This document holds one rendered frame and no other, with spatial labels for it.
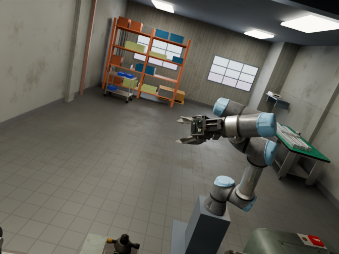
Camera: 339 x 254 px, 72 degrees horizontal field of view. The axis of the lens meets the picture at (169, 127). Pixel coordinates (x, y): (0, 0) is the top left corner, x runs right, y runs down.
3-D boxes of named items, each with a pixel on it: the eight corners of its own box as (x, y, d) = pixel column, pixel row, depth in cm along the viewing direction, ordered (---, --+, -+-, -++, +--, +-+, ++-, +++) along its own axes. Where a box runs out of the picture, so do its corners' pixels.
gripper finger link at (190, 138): (169, 138, 87) (190, 129, 83) (176, 140, 92) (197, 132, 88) (170, 145, 86) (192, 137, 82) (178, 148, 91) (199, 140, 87)
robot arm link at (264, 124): (278, 135, 76) (274, 138, 69) (243, 136, 82) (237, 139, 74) (276, 111, 75) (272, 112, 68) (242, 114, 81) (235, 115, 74)
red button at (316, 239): (316, 239, 129) (318, 236, 128) (323, 248, 123) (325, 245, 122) (306, 237, 128) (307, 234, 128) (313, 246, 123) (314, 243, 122)
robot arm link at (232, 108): (234, 128, 132) (222, 88, 89) (252, 136, 127) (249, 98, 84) (224, 146, 131) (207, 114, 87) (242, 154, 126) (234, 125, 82)
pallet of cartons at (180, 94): (183, 100, 972) (185, 91, 959) (183, 105, 896) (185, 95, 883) (157, 93, 969) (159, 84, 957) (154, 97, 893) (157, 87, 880)
